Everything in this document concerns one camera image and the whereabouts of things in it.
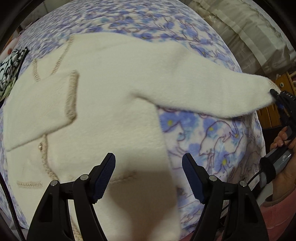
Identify white fleece cardigan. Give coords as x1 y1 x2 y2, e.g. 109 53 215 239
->
3 33 275 240

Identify pink sleeve forearm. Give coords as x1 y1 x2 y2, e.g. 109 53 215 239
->
260 185 295 240

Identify black white patterned folded clothes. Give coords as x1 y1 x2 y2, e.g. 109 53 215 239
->
1 47 29 101

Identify person's right hand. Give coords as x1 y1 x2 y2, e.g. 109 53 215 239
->
269 126 296 202

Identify wooden cabinet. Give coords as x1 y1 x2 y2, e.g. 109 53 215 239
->
256 71 296 130

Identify blue cat print blanket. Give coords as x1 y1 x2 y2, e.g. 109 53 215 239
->
1 1 265 238

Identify clear plastic storage bag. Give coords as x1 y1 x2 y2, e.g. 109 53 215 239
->
185 1 295 79

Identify black cable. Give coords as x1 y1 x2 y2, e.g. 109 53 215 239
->
0 178 25 241

